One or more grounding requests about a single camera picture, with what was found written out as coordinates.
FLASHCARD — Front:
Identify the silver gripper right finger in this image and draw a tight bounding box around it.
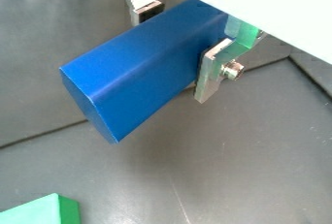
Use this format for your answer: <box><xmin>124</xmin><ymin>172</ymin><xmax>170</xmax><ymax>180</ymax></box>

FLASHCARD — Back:
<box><xmin>194</xmin><ymin>16</ymin><xmax>264</xmax><ymax>103</ymax></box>

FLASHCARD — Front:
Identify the blue hexagonal prism block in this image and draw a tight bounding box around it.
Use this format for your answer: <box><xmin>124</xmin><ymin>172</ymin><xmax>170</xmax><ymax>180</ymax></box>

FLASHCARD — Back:
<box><xmin>60</xmin><ymin>0</ymin><xmax>229</xmax><ymax>144</ymax></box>

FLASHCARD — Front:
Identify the green shape sorter board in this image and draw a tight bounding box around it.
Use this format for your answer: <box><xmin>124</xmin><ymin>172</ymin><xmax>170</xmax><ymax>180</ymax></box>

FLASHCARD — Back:
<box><xmin>0</xmin><ymin>193</ymin><xmax>80</xmax><ymax>224</ymax></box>

